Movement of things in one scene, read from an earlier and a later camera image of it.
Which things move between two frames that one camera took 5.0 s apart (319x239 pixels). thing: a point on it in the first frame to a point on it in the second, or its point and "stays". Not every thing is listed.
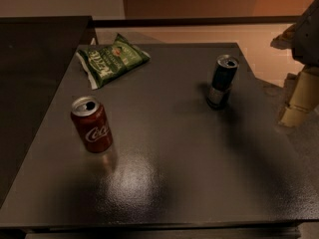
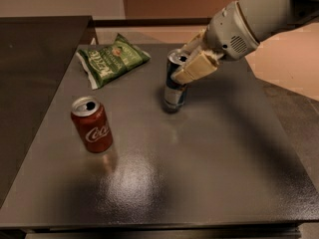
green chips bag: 106,63 stays
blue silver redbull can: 223,74 to 175,93
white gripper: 309,39 to 228,33
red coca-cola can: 92,122 stays
